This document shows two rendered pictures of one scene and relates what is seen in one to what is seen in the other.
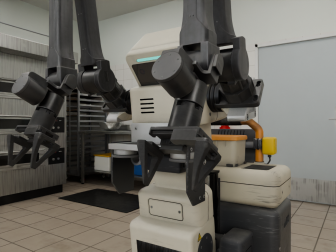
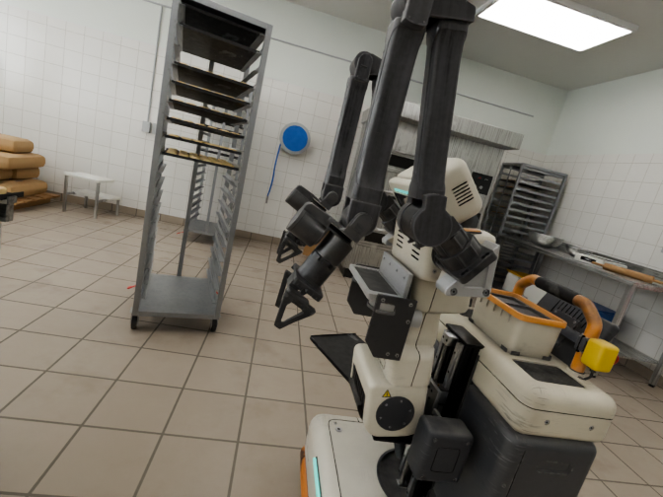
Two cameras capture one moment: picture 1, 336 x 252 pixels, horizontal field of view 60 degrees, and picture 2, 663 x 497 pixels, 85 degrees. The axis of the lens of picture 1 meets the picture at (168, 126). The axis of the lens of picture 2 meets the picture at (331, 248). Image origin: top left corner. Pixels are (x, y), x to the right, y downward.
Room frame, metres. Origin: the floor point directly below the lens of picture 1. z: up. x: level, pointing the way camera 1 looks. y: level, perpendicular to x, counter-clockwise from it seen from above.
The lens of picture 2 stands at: (0.08, -0.54, 1.16)
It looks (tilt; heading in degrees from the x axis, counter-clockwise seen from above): 12 degrees down; 47
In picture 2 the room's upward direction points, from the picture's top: 14 degrees clockwise
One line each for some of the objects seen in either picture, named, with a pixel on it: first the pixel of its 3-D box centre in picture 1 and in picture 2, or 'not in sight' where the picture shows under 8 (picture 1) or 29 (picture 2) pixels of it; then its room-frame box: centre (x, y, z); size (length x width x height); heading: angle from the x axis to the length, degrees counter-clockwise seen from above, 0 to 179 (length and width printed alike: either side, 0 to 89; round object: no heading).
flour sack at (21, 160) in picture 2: not in sight; (7, 158); (0.07, 4.69, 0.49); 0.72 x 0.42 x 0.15; 62
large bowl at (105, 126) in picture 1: (110, 126); (544, 241); (4.89, 0.97, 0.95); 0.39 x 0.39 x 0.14
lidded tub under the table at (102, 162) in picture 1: (111, 161); (528, 286); (4.91, 0.96, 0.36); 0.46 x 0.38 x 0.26; 145
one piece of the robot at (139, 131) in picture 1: (158, 160); (382, 298); (0.84, 0.03, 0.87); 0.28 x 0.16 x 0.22; 57
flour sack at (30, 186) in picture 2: not in sight; (10, 185); (0.10, 4.71, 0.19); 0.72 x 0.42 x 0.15; 61
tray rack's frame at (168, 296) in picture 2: not in sight; (196, 177); (0.95, 1.74, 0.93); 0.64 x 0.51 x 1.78; 72
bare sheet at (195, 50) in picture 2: not in sight; (216, 50); (0.96, 1.75, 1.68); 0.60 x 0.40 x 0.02; 72
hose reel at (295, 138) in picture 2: not in sight; (288, 165); (2.82, 3.55, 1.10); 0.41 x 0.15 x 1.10; 147
